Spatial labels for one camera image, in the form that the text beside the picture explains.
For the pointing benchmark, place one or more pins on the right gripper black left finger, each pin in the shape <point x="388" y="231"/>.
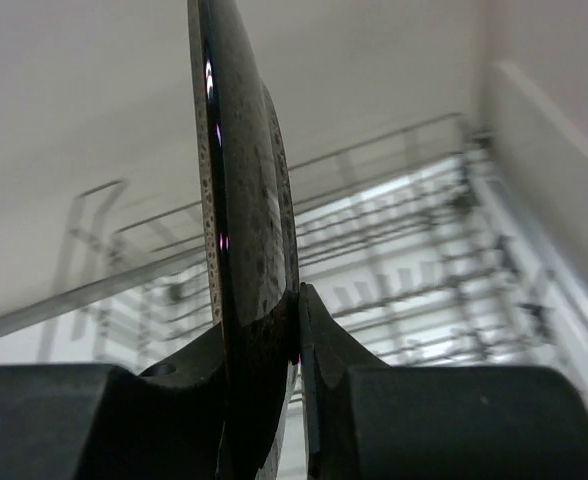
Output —
<point x="101" y="421"/>

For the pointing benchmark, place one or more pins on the brown glazed round plate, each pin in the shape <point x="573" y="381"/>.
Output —
<point x="250" y="239"/>

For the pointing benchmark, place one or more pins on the grey wire dish rack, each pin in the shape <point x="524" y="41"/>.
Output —
<point x="407" y="238"/>

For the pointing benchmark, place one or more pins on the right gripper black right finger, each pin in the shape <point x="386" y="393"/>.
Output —
<point x="366" y="419"/>

